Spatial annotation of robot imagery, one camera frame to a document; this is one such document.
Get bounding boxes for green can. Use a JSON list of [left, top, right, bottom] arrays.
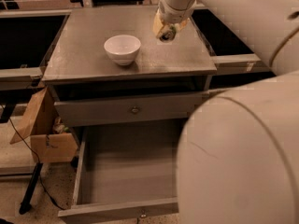
[[158, 25, 177, 42]]

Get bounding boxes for white ceramic bowl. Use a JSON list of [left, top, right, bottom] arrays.
[[104, 35, 141, 65]]

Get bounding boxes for black stand leg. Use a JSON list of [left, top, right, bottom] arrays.
[[19, 163, 43, 215]]

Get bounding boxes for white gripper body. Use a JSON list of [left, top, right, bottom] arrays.
[[157, 0, 196, 24]]

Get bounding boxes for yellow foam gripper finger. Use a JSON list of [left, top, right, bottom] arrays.
[[152, 11, 164, 38], [175, 20, 188, 33]]

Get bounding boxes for grey wooden drawer cabinet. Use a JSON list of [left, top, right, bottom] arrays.
[[43, 6, 216, 136]]

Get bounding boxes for brown cardboard box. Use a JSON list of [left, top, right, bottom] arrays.
[[10, 88, 78, 163]]

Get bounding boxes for black cable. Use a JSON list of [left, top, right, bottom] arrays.
[[8, 117, 67, 211]]

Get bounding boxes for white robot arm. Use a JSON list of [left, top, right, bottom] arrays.
[[159, 0, 299, 224]]

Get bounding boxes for grey top drawer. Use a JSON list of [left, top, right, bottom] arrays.
[[54, 92, 209, 127]]

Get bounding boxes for open grey middle drawer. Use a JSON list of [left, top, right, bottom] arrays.
[[58, 119, 184, 224]]

